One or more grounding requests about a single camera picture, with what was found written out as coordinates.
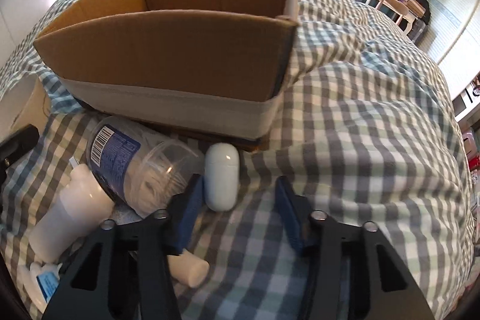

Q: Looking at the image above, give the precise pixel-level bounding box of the white tube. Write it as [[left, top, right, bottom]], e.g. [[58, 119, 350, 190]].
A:
[[167, 250, 210, 288]]

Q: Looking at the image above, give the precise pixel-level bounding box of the white plug-in device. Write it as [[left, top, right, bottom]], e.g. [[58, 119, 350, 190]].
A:
[[28, 164, 114, 263]]

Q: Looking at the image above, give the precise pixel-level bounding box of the blue tissue pack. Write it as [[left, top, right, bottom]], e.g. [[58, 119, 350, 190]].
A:
[[19, 262, 63, 313]]

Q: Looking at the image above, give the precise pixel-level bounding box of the clear plastic jar blue label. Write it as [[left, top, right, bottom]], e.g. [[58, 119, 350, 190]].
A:
[[86, 116, 204, 218]]

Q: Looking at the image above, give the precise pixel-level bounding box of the white earbud case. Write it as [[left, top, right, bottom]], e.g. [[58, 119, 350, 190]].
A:
[[204, 143, 240, 212]]

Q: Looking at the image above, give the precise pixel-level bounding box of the checkered bed quilt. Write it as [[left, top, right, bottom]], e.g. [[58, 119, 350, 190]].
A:
[[0, 0, 475, 320]]

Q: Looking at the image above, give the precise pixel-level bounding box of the brown cardboard box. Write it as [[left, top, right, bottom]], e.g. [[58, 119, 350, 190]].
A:
[[33, 0, 299, 140]]

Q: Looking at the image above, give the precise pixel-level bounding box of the white vanity table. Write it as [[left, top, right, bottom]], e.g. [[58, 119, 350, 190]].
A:
[[365, 0, 425, 34]]

